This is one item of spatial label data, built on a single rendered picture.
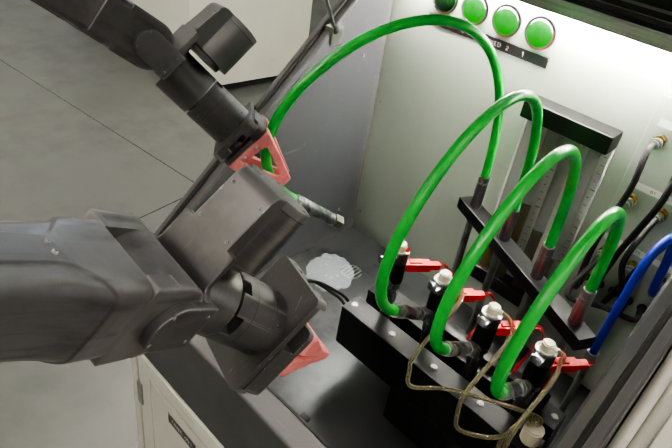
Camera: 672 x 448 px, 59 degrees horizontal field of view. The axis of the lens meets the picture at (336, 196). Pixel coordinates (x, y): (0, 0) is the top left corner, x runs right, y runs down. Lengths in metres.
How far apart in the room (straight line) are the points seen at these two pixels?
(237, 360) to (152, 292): 0.19
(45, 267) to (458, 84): 0.88
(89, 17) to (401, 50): 0.62
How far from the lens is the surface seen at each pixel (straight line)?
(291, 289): 0.50
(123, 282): 0.32
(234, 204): 0.40
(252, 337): 0.47
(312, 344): 0.51
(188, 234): 0.41
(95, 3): 0.70
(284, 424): 0.84
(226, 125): 0.75
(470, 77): 1.07
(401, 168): 1.21
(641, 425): 0.81
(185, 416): 1.08
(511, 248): 0.96
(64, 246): 0.31
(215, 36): 0.75
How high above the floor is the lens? 1.64
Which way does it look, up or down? 34 degrees down
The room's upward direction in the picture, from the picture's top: 9 degrees clockwise
